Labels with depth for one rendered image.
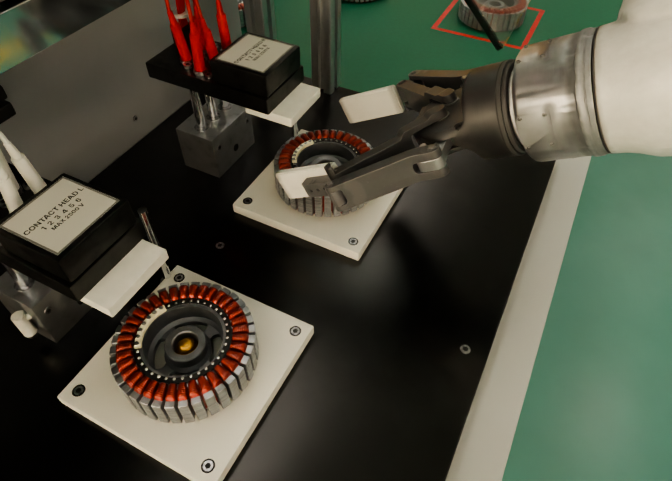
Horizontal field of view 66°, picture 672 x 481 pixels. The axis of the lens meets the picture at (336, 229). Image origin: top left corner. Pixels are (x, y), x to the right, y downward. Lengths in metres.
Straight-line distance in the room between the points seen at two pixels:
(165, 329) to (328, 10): 0.42
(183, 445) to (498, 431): 0.25
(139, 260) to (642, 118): 0.35
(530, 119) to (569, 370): 1.10
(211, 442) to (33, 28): 0.30
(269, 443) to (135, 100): 0.43
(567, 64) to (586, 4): 0.75
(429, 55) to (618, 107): 0.54
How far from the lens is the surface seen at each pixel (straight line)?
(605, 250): 1.74
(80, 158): 0.65
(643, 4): 0.40
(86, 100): 0.63
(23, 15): 0.37
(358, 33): 0.94
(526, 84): 0.40
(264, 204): 0.56
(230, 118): 0.62
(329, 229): 0.53
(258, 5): 0.74
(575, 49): 0.40
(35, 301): 0.49
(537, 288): 0.57
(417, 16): 1.01
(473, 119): 0.42
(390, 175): 0.42
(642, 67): 0.38
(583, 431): 1.38
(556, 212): 0.65
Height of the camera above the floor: 1.18
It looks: 48 degrees down
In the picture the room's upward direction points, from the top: 1 degrees clockwise
